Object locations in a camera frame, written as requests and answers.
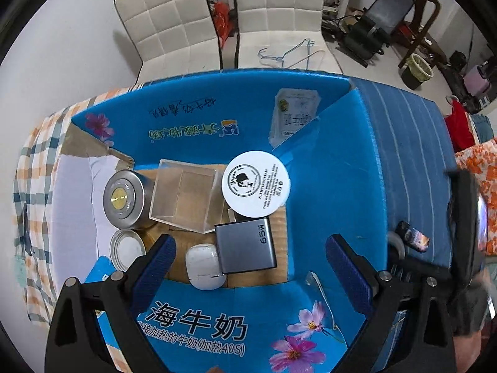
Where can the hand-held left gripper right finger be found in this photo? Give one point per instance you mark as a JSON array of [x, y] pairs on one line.
[[347, 276]]

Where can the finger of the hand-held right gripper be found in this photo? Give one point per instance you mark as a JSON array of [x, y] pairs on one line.
[[411, 266]]

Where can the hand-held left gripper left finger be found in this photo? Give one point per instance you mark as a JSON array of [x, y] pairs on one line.
[[157, 268]]

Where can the printed lighter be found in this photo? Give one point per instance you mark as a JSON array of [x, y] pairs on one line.
[[413, 237]]

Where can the small round silver tin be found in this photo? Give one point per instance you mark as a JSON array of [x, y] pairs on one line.
[[126, 250]]

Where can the white earbuds case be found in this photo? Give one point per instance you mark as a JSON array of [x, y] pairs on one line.
[[202, 264]]

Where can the silver metal tin can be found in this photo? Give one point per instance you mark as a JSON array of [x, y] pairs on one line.
[[124, 198]]

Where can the clear plastic box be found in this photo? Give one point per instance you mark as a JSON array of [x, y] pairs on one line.
[[182, 194]]

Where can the grey power charger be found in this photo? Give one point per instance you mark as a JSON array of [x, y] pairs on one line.
[[244, 246]]

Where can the white cream jar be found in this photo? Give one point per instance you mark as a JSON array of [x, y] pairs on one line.
[[256, 184]]

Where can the blue cardboard box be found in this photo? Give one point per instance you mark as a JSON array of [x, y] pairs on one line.
[[194, 97]]

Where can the person's right forearm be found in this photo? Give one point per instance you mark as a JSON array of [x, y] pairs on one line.
[[471, 353]]

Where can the orange floral cushion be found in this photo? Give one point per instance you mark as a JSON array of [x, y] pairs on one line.
[[483, 163]]

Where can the red cloth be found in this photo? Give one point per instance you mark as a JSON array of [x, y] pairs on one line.
[[460, 126]]

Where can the grey smartphone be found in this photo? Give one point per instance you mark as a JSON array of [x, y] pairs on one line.
[[26, 233]]

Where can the mint green cloth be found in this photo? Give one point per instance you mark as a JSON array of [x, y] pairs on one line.
[[20, 266]]

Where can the purple suitcase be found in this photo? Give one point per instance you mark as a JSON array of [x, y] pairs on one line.
[[479, 79]]

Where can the plaid orange and teal cloth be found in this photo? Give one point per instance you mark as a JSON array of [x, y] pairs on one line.
[[39, 143]]

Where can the woven trash bin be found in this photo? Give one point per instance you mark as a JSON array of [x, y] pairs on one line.
[[416, 72]]

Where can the black bag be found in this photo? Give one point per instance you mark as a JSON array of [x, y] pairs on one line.
[[458, 58]]

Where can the brown wooden chair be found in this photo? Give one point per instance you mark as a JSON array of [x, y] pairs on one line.
[[425, 11]]

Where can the black weight bench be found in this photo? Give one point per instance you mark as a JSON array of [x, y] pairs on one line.
[[382, 15]]

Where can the white quilted chair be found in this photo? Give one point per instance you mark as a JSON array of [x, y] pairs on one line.
[[277, 7], [167, 15]]

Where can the red plastic bag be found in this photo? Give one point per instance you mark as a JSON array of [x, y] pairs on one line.
[[222, 23]]

